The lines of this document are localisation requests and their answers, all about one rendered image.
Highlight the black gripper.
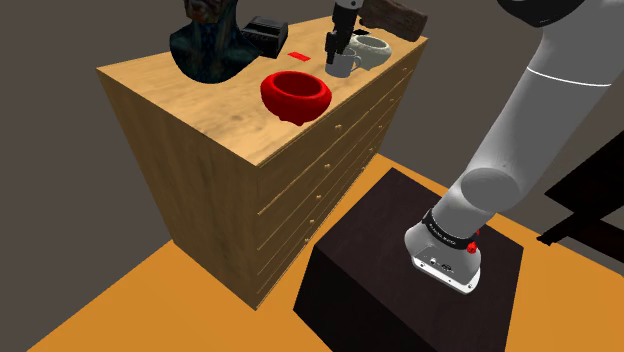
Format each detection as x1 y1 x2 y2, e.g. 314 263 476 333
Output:
324 1 360 66

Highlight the brown wooden log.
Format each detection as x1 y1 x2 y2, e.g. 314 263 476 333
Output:
358 0 429 43

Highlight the grey-white bowl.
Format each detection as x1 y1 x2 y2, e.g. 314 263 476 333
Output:
347 34 394 71

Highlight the wooden chest of drawers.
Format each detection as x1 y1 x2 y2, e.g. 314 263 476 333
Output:
95 16 430 311

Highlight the red bowl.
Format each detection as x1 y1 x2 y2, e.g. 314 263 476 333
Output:
259 70 334 127

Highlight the white mug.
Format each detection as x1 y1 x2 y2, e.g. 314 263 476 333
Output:
324 47 364 80

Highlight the dark wooden table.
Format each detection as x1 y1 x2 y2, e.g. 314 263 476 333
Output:
536 130 624 280

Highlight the dark robot stand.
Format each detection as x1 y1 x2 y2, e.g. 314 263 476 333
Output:
292 167 526 352

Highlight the dark bust figure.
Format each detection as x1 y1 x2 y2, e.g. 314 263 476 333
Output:
168 0 260 85

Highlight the black box device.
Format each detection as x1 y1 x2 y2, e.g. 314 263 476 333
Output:
240 15 290 60

